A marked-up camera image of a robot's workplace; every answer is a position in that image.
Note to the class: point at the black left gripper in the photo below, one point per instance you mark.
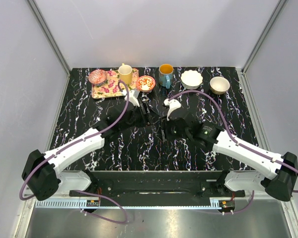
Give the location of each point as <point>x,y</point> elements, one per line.
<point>137,109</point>

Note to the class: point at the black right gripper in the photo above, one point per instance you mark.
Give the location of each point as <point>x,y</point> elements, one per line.
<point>164,123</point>

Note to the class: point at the black remote control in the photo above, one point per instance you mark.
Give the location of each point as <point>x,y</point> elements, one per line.
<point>146,112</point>

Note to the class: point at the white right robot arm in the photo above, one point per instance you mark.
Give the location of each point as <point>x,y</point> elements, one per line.
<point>272,173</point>

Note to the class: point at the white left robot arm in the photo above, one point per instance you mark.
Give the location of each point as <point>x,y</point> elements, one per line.
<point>44,172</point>

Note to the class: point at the floral rectangular tray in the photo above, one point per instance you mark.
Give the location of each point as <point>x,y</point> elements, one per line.
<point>110,88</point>

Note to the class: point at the orange patterned bowl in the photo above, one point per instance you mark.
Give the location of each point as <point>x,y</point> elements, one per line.
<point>145,83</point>

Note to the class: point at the yellow mug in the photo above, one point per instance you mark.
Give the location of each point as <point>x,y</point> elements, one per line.
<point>125,73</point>

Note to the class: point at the pink patterned bowl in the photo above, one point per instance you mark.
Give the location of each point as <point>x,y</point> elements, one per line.
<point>97,77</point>

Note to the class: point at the white scalloped bowl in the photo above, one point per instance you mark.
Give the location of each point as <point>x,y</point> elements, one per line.
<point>191,79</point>

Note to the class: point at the blue mug orange inside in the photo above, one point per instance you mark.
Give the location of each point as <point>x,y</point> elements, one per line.
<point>165,75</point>

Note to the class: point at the cream floral bowl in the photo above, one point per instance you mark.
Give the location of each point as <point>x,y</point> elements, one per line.
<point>219,85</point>

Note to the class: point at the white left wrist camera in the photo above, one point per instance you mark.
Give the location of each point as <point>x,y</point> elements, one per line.
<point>133,97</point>

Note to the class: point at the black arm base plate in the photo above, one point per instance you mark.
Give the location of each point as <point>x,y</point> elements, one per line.
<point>111,188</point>

